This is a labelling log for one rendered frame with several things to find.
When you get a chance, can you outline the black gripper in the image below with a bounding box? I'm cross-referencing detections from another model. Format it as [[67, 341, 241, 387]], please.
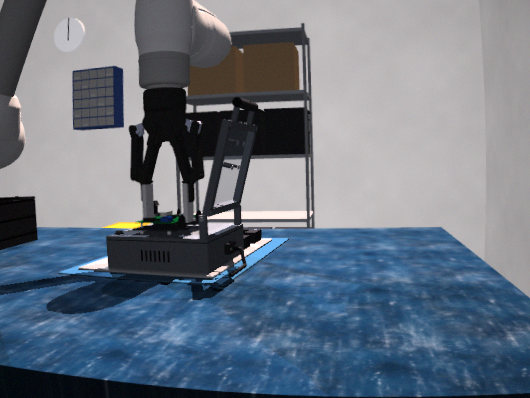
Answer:
[[129, 87, 205, 223]]

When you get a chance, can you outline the green circuit board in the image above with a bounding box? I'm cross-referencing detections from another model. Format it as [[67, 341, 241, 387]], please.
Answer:
[[135, 211, 183, 224]]

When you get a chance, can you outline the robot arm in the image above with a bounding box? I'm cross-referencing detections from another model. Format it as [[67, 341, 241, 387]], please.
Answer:
[[0, 0, 231, 169]]

